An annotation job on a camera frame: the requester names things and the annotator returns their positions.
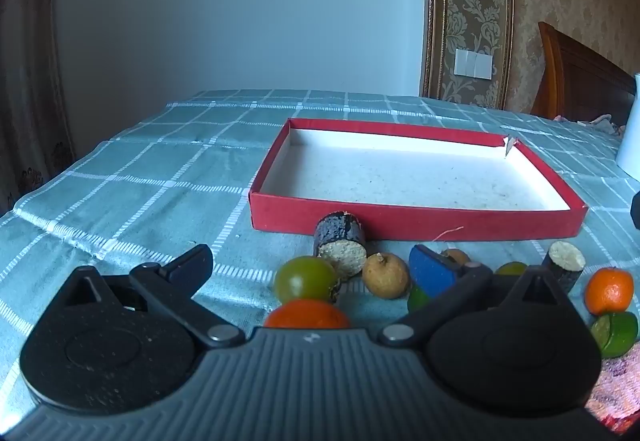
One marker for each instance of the white wall switch panel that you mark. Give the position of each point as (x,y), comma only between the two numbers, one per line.
(473,63)

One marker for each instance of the ornate gold wall frame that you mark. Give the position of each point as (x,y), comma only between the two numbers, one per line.
(434,21)

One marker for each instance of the white jug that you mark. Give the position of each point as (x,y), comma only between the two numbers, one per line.
(631,131)

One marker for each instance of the green avocado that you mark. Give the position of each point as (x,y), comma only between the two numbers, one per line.
(417,301)

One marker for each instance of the small orange mandarin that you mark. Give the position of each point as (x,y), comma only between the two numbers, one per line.
(307,313)

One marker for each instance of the green cucumber piece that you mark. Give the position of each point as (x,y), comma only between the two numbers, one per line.
(617,333)

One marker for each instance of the brown longan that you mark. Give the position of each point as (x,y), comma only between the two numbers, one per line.
(457,255)
(385,277)

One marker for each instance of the large orange mandarin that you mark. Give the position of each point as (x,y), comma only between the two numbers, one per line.
(607,291)

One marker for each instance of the red cardboard box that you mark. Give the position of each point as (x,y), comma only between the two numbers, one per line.
(500,225)

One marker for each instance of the green tomato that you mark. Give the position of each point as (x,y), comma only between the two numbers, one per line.
(511,268)
(305,278)

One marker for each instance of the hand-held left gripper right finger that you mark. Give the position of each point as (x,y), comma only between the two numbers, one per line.
(432,271)

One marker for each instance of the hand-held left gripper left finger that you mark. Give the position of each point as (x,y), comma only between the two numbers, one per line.
(190,266)

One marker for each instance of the pink towel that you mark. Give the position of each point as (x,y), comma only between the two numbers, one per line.
(617,391)

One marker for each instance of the wooden headboard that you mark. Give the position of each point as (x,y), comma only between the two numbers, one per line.
(575,81)

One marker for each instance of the teal checkered tablecloth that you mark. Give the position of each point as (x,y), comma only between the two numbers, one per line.
(150,181)

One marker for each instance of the pale crumpled cloth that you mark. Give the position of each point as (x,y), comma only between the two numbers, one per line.
(597,122)

